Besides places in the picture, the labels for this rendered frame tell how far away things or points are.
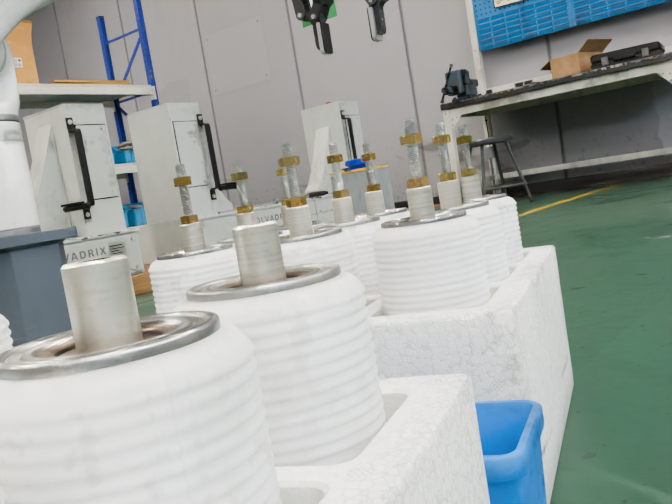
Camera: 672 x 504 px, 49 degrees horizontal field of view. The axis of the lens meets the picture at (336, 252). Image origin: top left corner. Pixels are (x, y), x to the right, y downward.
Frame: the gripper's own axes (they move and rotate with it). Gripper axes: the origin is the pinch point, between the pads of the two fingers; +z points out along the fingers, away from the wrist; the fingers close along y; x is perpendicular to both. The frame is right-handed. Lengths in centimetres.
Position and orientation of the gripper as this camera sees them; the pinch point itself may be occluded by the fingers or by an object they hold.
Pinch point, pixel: (350, 36)
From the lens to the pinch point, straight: 93.5
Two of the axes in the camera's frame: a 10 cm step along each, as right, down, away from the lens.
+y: 8.8, -1.0, -4.7
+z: 1.6, 9.8, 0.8
